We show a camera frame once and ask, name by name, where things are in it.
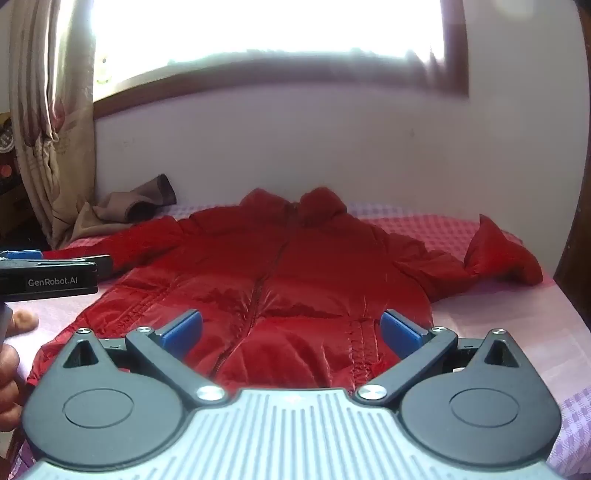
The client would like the beige patterned curtain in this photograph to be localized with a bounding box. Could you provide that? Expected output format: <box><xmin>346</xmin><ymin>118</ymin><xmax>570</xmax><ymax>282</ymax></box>
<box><xmin>9</xmin><ymin>0</ymin><xmax>99</xmax><ymax>251</ymax></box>

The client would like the pink checked bed sheet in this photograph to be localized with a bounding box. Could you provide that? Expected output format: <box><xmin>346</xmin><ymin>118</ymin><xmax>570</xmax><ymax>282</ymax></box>
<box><xmin>0</xmin><ymin>200</ymin><xmax>591</xmax><ymax>480</ymax></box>

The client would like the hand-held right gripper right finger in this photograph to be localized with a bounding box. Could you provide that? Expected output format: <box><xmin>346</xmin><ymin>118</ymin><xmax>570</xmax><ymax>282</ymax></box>
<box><xmin>356</xmin><ymin>309</ymin><xmax>525</xmax><ymax>407</ymax></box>

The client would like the wooden framed window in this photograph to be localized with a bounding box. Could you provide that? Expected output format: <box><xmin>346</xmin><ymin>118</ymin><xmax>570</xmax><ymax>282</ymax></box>
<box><xmin>92</xmin><ymin>0</ymin><xmax>470</xmax><ymax>118</ymax></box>

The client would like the person's left hand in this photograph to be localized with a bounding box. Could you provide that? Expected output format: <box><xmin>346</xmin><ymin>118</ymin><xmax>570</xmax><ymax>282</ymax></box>
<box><xmin>0</xmin><ymin>310</ymin><xmax>40</xmax><ymax>432</ymax></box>

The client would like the brown garment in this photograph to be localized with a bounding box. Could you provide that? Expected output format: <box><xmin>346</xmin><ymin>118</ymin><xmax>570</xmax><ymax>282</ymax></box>
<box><xmin>69</xmin><ymin>174</ymin><xmax>177</xmax><ymax>241</ymax></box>

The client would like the red puffer jacket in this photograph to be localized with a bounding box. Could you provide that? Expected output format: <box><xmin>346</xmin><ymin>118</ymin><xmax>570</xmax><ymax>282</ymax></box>
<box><xmin>25</xmin><ymin>187</ymin><xmax>544</xmax><ymax>393</ymax></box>

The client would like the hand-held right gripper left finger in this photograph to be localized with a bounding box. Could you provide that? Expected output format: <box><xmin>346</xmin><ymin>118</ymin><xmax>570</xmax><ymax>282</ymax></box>
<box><xmin>62</xmin><ymin>309</ymin><xmax>227</xmax><ymax>407</ymax></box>

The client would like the dark wooden furniture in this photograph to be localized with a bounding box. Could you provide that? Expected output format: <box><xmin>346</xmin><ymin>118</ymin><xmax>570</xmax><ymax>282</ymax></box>
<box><xmin>553</xmin><ymin>185</ymin><xmax>591</xmax><ymax>330</ymax></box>

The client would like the cluttered dark shelf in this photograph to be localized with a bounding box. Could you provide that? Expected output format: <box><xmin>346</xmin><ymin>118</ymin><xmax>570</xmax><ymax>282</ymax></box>
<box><xmin>0</xmin><ymin>112</ymin><xmax>34</xmax><ymax>237</ymax></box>

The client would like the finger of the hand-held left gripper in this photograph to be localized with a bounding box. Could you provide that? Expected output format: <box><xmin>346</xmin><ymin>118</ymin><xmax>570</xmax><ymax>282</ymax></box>
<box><xmin>0</xmin><ymin>249</ymin><xmax>44</xmax><ymax>262</ymax></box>
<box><xmin>44</xmin><ymin>254</ymin><xmax>114</xmax><ymax>279</ymax></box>

